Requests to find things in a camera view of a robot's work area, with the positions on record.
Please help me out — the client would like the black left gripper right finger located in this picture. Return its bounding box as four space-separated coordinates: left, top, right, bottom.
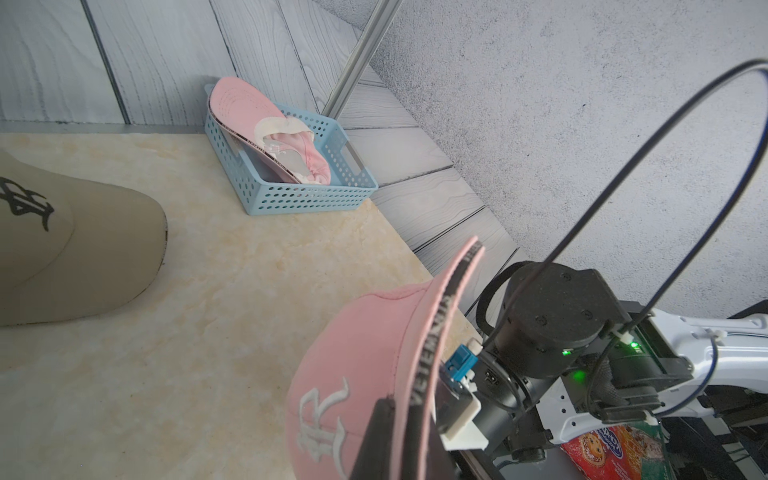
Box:
400 406 456 480

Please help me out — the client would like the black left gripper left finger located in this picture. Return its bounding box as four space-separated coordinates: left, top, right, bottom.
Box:
349 397 395 480

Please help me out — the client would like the pink baseball cap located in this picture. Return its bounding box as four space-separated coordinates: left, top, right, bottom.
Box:
208 77 332 186
285 237 484 479

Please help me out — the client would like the beige baseball cap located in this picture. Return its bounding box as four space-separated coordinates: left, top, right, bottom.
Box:
1 151 168 326

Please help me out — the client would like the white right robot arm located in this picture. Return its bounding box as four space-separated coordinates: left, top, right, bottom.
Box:
473 261 767 463

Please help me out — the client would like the red cookie snack packet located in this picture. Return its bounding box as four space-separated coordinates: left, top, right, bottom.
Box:
561 422 675 480

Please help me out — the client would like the light blue plastic basket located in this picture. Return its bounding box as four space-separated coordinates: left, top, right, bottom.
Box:
203 95 380 217

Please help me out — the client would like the right aluminium frame post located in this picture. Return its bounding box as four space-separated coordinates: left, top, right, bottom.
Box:
322 0 403 119

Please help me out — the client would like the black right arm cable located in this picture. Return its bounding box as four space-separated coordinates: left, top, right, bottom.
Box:
479 58 768 421

